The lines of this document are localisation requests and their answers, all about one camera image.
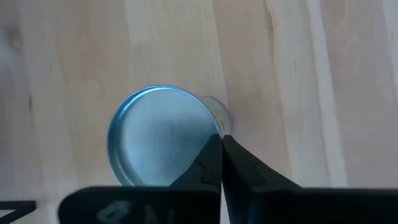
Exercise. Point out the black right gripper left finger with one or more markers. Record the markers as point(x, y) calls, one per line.
point(140, 205)

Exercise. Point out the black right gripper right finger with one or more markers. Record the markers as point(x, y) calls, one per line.
point(280, 205)

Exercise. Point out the blue and white tin can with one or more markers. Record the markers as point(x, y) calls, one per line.
point(155, 133)

